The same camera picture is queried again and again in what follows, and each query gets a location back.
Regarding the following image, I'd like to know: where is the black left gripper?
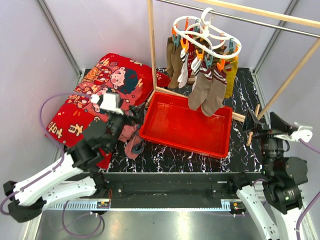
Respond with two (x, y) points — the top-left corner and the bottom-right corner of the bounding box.
(107, 99), (146, 153)

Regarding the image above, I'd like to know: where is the wooden rack frame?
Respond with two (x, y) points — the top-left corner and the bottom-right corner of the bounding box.
(145, 0), (320, 146)

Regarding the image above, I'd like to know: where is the mustard yellow hanging sock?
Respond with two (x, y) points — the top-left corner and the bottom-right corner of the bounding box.
(223, 56), (238, 99)

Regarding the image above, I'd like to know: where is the tan sock brown cuff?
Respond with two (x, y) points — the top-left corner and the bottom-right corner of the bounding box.
(165, 37), (175, 78)
(167, 45), (183, 89)

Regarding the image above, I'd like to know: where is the taupe ribbed sock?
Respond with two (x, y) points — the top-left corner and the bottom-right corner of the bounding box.
(201, 66), (227, 117)

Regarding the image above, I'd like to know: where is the red cartoon bear pillow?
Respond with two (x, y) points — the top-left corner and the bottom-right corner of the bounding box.
(44, 52), (171, 169)

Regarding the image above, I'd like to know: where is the metal hanging rod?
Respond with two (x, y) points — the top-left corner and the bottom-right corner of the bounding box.
(154, 0), (320, 38)

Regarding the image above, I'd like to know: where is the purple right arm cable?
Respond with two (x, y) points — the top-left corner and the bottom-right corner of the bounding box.
(252, 138), (320, 240)

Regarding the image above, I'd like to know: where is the red plastic bin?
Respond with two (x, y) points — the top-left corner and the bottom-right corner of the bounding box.
(139, 92), (233, 159)

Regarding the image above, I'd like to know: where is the brown hanging sock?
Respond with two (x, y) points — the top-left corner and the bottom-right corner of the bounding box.
(213, 46), (227, 55)

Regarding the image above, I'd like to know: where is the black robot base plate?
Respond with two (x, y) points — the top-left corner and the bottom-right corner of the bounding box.
(91, 172), (242, 200)

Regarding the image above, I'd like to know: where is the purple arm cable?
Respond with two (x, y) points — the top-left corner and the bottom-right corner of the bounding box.
(252, 138), (320, 240)
(0, 92), (106, 237)

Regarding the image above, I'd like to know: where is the red christmas sock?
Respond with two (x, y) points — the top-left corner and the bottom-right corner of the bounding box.
(187, 43), (197, 85)

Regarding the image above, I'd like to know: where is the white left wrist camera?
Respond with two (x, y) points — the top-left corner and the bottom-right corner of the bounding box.
(90, 92), (124, 115)

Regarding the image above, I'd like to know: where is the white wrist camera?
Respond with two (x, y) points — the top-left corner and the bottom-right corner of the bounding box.
(274, 122), (313, 143)
(90, 92), (124, 115)

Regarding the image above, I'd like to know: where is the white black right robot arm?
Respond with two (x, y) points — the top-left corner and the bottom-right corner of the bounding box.
(227, 109), (312, 240)

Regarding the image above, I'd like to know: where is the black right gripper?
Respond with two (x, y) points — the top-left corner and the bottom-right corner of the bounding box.
(241, 107), (293, 175)

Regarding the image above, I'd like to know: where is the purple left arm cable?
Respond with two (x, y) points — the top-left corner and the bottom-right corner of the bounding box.
(0, 92), (106, 237)

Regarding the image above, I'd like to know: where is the pink and teal garment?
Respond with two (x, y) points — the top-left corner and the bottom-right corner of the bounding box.
(118, 124), (145, 160)

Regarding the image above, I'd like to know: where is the maroon striped cuff sock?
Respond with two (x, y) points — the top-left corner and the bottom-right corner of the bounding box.
(188, 61), (213, 111)

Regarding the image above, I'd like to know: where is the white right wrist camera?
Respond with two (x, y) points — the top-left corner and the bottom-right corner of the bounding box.
(274, 122), (313, 143)

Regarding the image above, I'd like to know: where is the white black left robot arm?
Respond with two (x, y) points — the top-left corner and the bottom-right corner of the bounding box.
(1, 103), (145, 223)

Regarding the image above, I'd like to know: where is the white sock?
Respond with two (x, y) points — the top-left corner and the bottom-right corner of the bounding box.
(177, 48), (188, 89)
(191, 57), (202, 77)

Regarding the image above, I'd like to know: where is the white round clip hanger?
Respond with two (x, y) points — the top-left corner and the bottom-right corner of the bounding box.
(172, 7), (242, 60)

